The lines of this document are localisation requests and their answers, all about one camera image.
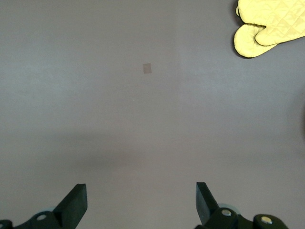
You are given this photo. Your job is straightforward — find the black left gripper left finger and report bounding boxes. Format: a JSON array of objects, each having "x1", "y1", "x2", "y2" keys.
[{"x1": 13, "y1": 183, "x2": 88, "y2": 229}]

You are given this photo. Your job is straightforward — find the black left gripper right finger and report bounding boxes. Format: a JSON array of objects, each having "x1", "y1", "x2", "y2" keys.
[{"x1": 194, "y1": 182, "x2": 254, "y2": 229}]

